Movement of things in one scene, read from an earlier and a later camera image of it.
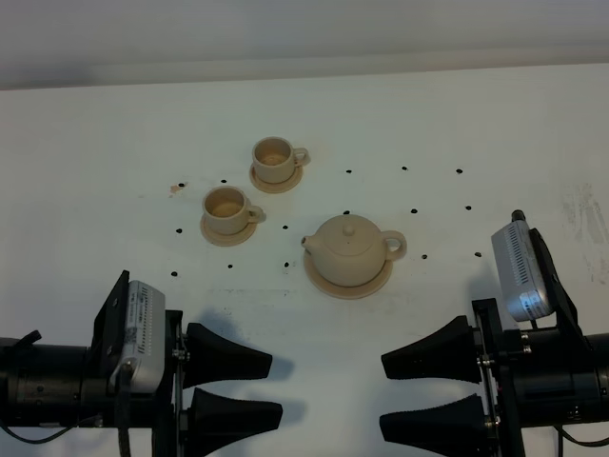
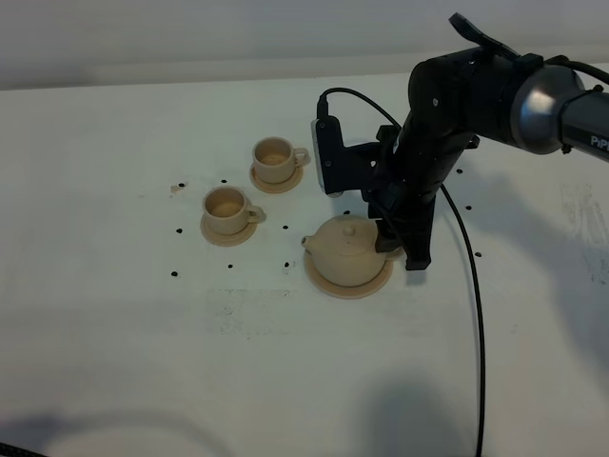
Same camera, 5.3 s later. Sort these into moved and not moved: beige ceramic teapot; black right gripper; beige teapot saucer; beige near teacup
Moved: black right gripper
Not moved: beige teapot saucer; beige near teacup; beige ceramic teapot
